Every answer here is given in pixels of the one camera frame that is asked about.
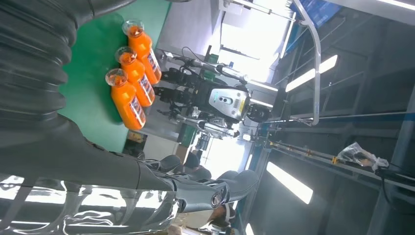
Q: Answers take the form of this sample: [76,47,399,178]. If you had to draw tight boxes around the person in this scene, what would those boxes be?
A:
[181,151,212,182]

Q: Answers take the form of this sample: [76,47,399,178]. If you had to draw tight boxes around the black and white humanoid robot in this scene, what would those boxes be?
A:
[155,45,274,141]

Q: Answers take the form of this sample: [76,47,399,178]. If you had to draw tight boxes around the clear plastic bag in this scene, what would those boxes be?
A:
[336,141,390,172]

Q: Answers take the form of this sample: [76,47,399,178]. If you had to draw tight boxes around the blue banner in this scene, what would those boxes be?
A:
[290,0,342,29]

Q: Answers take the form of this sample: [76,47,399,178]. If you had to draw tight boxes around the orange juice bottle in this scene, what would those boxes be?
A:
[105,68,146,131]
[115,46,156,108]
[121,19,162,86]

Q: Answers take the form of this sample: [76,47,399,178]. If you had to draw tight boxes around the green crate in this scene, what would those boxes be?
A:
[177,124,197,149]

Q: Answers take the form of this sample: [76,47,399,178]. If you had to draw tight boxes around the white metal gantry frame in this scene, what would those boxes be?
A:
[290,0,322,127]

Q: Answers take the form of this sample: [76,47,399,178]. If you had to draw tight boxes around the overhead metal rail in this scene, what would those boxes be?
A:
[269,139,415,192]

